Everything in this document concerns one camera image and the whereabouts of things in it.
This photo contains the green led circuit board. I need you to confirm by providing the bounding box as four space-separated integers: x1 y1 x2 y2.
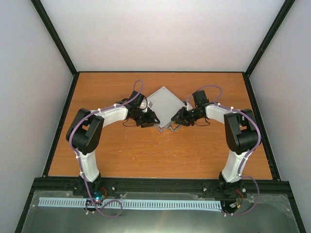
92 187 107 202

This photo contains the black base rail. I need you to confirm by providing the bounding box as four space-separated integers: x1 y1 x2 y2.
31 176 290 199

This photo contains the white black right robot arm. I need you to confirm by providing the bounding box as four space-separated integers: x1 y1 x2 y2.
171 90 261 197

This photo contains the silver aluminium poker case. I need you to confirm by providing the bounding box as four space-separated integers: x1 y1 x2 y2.
147 86 185 133

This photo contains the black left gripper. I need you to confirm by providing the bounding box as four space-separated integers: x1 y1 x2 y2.
132 109 160 129

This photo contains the light blue cable duct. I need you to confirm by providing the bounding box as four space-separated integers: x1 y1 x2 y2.
37 197 222 212

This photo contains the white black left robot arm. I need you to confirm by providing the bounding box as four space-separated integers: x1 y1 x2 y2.
66 91 160 196

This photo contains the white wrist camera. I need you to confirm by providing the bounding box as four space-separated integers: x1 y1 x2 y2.
139 97 153 113
183 101 193 111

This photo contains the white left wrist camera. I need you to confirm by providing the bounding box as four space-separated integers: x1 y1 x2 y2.
139 97 153 113

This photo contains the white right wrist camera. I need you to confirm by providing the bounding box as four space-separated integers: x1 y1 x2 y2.
183 101 193 111

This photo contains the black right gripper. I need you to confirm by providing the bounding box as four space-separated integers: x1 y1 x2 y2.
171 106 202 126

